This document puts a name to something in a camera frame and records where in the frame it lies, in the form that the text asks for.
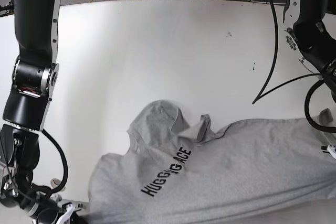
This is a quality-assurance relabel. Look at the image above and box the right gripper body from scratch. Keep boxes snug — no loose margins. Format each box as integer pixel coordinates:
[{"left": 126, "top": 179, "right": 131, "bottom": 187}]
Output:
[{"left": 52, "top": 201, "right": 84, "bottom": 223}]

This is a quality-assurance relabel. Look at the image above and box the grey T-shirt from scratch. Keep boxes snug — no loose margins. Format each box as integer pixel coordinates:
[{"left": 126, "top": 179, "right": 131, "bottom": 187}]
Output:
[{"left": 84, "top": 100, "right": 335, "bottom": 223}]

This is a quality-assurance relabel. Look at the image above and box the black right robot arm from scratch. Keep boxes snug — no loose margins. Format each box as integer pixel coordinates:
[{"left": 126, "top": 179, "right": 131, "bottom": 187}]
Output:
[{"left": 1, "top": 0, "right": 85, "bottom": 223}]

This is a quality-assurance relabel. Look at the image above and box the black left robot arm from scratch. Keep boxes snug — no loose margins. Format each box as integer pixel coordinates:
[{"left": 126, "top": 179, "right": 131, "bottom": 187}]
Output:
[{"left": 283, "top": 0, "right": 335, "bottom": 133}]

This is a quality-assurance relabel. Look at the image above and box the left table grommet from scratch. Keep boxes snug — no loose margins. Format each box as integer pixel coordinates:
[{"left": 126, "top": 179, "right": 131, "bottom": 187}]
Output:
[{"left": 50, "top": 178, "right": 66, "bottom": 191}]

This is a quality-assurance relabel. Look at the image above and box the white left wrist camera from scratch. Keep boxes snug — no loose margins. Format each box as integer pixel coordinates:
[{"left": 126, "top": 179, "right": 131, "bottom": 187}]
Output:
[{"left": 321, "top": 144, "right": 336, "bottom": 159}]

